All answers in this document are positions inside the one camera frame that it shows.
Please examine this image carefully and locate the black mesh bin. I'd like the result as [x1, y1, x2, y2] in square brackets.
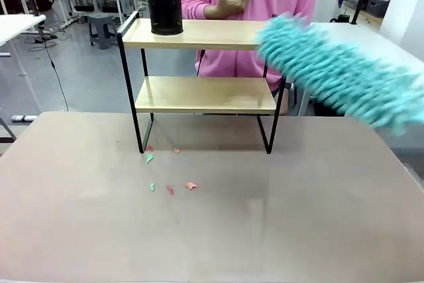
[146, 0, 184, 36]

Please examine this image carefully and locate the teal chenille duster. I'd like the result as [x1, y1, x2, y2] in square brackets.
[254, 12, 424, 137]

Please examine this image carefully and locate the person's right forearm pink sleeve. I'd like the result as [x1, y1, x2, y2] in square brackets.
[180, 0, 219, 21]

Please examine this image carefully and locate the person's pink hoodie torso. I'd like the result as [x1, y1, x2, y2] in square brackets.
[174, 0, 322, 91]

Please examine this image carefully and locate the grey plastic stool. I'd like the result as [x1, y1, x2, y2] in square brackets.
[87, 14, 117, 50]

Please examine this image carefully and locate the grey storage crate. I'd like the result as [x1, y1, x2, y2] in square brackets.
[365, 0, 391, 19]

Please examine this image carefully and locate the large white side table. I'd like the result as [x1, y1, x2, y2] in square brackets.
[309, 21, 424, 75]

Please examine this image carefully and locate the two-tier wooden black-frame shelf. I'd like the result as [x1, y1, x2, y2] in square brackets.
[116, 10, 288, 155]

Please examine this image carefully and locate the black floor cable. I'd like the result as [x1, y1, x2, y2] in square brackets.
[28, 23, 72, 112]

